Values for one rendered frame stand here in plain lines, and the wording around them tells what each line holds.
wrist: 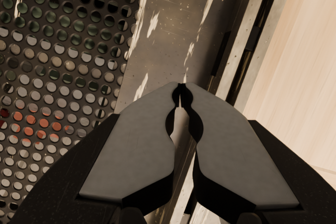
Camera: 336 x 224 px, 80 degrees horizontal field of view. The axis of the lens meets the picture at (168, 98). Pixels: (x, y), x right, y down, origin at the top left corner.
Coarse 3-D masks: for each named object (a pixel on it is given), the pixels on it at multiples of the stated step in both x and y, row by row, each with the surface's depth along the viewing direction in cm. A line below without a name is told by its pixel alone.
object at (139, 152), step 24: (144, 96) 10; (168, 96) 10; (120, 120) 9; (144, 120) 9; (168, 120) 9; (120, 144) 7; (144, 144) 7; (168, 144) 7; (96, 168) 6; (120, 168) 6; (144, 168) 6; (168, 168) 7; (96, 192) 6; (120, 192) 6; (144, 192) 6; (168, 192) 7
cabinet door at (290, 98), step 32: (288, 0) 37; (320, 0) 38; (288, 32) 39; (320, 32) 39; (288, 64) 40; (320, 64) 40; (256, 96) 41; (288, 96) 41; (320, 96) 42; (288, 128) 43; (320, 128) 43; (320, 160) 45
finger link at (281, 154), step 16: (256, 128) 8; (272, 144) 8; (288, 160) 7; (288, 176) 6; (304, 176) 6; (320, 176) 6; (304, 192) 6; (320, 192) 6; (288, 208) 6; (304, 208) 6; (320, 208) 6
